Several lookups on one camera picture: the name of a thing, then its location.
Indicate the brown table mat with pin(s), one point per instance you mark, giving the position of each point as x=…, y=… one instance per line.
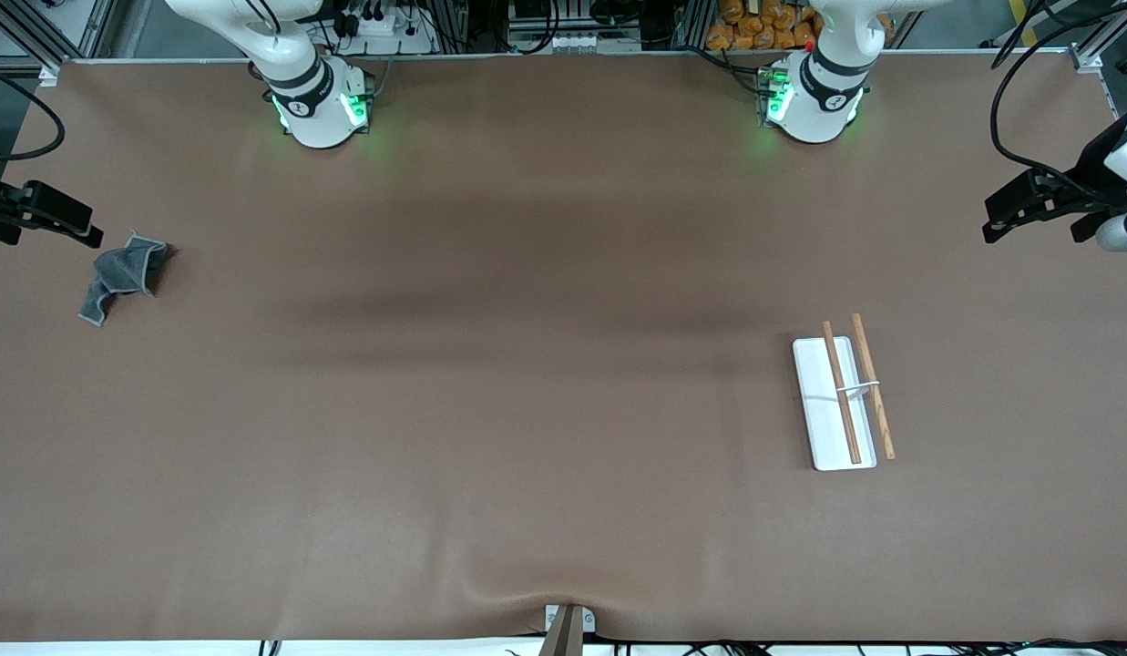
x=527, y=410

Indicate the orange snack bags pile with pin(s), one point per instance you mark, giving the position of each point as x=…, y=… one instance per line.
x=754, y=25

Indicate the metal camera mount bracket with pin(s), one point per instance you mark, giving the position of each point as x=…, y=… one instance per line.
x=568, y=633

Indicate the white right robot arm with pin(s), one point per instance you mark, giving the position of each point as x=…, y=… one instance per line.
x=317, y=109

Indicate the grey and purple towel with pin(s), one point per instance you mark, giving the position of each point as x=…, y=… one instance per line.
x=121, y=269

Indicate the aluminium frame profile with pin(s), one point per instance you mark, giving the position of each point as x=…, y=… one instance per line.
x=1096, y=50
x=80, y=32

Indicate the white rectangular tray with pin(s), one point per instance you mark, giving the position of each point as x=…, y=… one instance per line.
x=827, y=410

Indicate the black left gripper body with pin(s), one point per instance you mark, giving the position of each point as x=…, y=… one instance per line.
x=1090, y=173

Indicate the grey equipment box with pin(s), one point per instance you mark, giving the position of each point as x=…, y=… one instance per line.
x=577, y=36

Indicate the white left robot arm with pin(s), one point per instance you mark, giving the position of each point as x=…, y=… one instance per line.
x=823, y=100

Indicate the white power strip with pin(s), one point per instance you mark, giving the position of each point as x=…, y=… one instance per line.
x=381, y=32

